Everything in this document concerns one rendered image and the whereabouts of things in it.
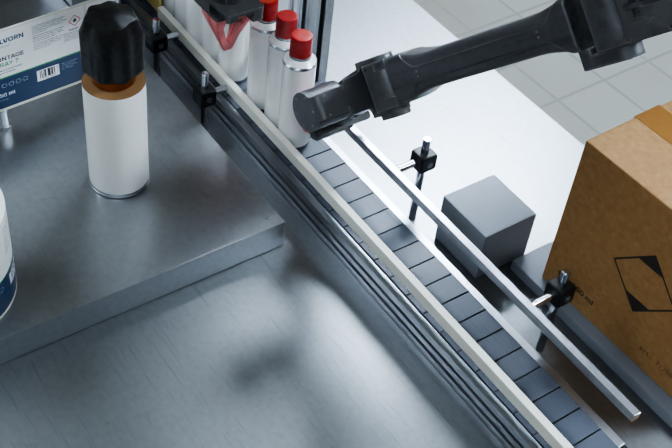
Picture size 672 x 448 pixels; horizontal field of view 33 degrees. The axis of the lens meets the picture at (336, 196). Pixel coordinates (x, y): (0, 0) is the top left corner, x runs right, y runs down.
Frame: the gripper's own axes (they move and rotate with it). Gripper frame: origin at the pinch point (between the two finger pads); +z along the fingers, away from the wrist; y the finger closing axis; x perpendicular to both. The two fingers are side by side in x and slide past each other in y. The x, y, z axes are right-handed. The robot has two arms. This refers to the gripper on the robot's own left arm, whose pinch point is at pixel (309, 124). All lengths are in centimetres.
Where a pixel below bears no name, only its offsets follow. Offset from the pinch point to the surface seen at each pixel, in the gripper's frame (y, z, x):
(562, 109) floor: -141, 105, 11
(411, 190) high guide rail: -2.5, -15.0, 15.7
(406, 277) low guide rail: 5.3, -16.9, 26.4
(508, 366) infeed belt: 1.0, -24.7, 42.4
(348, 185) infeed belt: -1.3, -1.2, 11.0
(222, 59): 2.1, 14.2, -16.8
